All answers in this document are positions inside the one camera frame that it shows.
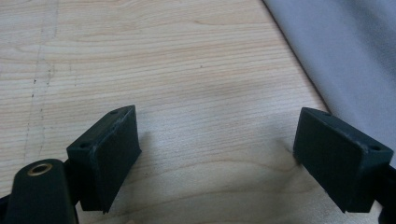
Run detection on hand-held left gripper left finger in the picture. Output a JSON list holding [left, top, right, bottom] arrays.
[[65, 105, 143, 215]]

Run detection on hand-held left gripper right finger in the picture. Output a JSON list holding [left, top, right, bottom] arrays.
[[292, 106, 395, 215]]

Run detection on grey pants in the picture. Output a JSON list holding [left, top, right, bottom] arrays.
[[262, 0, 396, 169]]

